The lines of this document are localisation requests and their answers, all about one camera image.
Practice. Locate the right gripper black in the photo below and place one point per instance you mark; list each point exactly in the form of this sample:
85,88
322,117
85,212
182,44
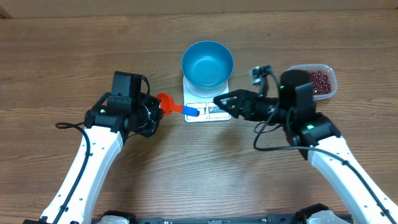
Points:
236,107

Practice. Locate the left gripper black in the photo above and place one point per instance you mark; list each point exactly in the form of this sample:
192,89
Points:
152,102

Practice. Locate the red scoop blue handle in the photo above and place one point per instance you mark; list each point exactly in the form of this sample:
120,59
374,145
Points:
167,105

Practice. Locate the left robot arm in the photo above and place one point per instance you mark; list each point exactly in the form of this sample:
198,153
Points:
123,112

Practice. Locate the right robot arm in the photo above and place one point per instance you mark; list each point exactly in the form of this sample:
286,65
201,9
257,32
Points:
317,139

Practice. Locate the white digital kitchen scale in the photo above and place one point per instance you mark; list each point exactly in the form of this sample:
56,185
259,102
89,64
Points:
202,100

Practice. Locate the blue bowl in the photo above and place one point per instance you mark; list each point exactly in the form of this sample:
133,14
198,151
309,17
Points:
207,64

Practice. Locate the red beans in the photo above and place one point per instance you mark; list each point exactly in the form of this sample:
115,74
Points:
321,83

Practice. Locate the clear plastic container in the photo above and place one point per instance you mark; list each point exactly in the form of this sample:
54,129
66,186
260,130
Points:
326,70

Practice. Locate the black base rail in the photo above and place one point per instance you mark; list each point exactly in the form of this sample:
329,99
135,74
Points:
112,216

